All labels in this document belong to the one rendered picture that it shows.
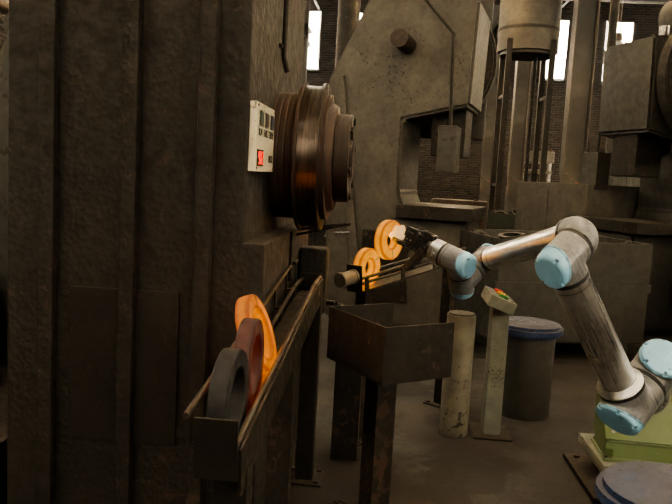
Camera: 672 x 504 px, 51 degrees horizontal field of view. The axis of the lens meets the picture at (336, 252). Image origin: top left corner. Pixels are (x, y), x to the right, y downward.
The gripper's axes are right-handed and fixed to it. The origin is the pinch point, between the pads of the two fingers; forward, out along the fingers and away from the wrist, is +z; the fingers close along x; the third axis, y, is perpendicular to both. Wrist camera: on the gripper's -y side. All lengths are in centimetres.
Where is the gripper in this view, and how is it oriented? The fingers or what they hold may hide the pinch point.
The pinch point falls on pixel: (389, 235)
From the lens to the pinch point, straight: 272.1
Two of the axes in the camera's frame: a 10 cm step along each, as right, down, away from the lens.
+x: -6.4, 0.5, -7.7
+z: -7.2, -3.8, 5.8
